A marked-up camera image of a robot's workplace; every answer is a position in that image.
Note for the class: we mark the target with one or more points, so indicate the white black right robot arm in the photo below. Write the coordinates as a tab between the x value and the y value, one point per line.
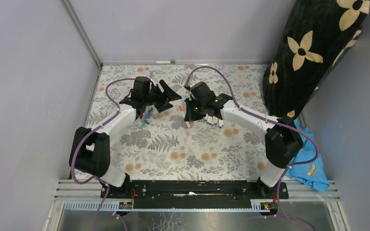
281	137

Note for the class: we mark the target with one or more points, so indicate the white marker on ledge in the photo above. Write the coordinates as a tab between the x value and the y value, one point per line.
166	62

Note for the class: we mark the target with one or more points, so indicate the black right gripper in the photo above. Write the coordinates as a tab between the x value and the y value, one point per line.
190	116

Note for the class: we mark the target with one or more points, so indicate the grey slotted cable duct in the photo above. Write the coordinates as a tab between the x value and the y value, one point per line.
238	206

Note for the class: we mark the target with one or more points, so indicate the black floral cushion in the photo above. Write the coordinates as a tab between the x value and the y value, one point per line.
316	35

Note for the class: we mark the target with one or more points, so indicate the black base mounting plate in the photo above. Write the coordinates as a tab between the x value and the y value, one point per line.
187	198

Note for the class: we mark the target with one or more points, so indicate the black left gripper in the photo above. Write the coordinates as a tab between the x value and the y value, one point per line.
168	95

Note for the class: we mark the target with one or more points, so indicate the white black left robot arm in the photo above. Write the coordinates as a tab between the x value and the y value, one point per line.
90	152

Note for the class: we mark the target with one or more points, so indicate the aluminium frame rails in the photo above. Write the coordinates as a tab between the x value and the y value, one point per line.
238	189

